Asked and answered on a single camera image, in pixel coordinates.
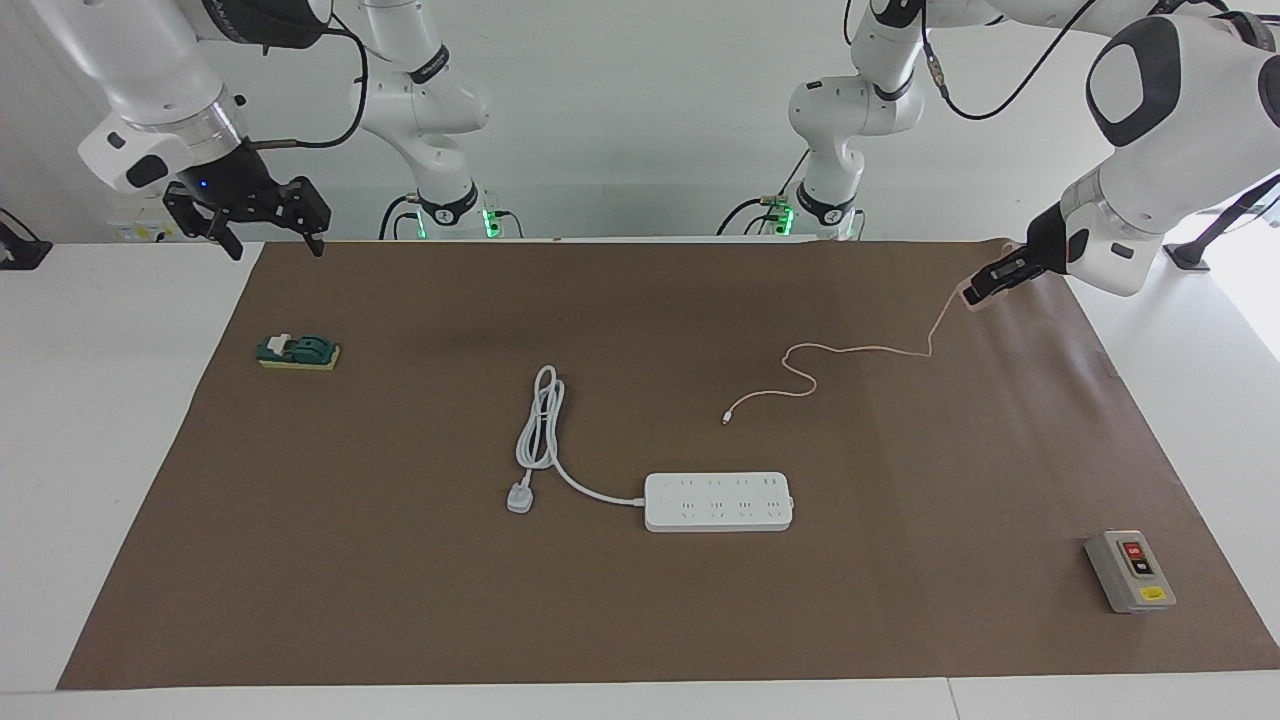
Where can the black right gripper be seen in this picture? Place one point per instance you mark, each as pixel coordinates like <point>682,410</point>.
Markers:
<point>245,195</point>

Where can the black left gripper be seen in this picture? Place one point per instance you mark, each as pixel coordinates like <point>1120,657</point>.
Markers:
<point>1055,238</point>

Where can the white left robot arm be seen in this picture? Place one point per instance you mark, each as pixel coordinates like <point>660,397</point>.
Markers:
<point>1190,120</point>

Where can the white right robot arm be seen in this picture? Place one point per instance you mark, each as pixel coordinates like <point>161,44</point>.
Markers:
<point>150,80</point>

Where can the white power strip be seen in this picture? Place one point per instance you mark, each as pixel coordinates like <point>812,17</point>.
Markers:
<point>718,502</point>

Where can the black angled stand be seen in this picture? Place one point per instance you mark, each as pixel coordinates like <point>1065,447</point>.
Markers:
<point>1187,255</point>

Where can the black desk clamp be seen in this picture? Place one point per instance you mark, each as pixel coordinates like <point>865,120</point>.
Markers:
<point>20,255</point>

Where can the brown table mat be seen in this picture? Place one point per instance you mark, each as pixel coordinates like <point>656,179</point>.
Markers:
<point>600,620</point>

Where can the green knife switch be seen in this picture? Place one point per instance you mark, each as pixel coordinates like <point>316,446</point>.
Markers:
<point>298,351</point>

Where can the grey on-off switch box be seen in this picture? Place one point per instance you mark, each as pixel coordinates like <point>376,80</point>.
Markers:
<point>1130,572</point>

